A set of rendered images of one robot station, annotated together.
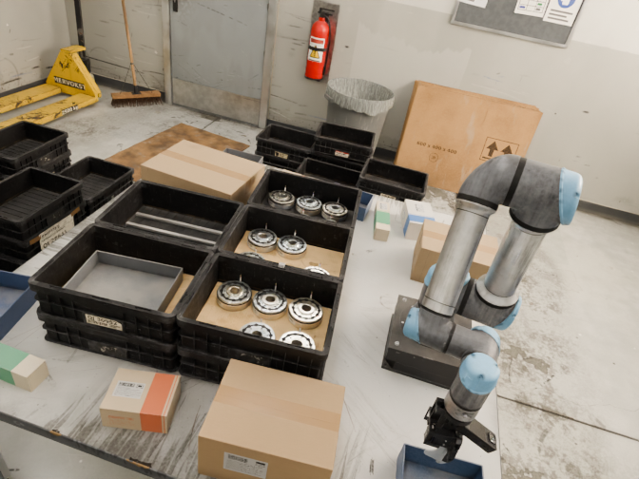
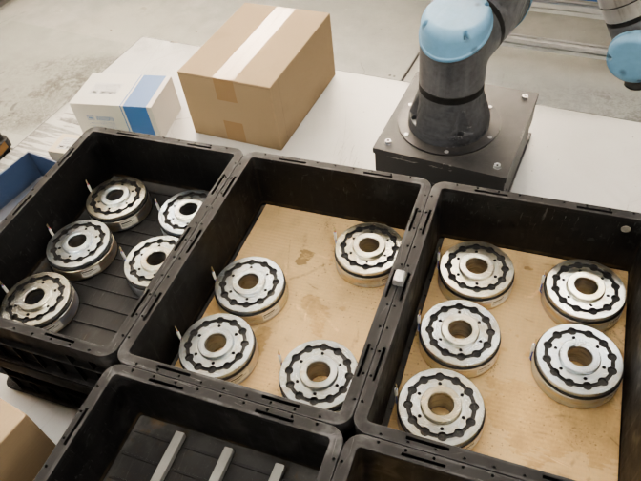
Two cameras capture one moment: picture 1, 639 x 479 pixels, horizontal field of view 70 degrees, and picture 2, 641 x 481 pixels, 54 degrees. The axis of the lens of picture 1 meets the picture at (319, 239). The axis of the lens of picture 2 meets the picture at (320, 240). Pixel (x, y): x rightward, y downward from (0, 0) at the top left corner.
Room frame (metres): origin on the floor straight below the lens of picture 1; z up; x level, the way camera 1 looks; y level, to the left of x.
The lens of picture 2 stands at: (0.98, 0.58, 1.55)
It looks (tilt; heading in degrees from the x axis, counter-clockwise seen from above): 47 degrees down; 292
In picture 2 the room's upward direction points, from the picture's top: 8 degrees counter-clockwise
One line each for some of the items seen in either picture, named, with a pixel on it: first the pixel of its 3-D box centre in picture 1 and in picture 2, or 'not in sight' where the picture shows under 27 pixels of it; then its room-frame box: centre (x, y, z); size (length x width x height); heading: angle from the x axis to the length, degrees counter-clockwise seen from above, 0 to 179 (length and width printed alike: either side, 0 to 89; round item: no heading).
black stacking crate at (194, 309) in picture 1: (263, 315); (514, 341); (0.93, 0.11, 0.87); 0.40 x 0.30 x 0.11; 86
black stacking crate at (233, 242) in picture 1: (288, 254); (293, 290); (1.23, 0.09, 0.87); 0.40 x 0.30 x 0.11; 86
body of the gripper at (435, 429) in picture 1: (447, 423); not in sight; (0.67, -0.38, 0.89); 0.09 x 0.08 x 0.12; 84
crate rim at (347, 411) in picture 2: (290, 241); (288, 266); (1.23, 0.09, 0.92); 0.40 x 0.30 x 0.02; 86
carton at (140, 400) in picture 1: (142, 400); not in sight; (0.68, 0.37, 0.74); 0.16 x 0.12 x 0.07; 94
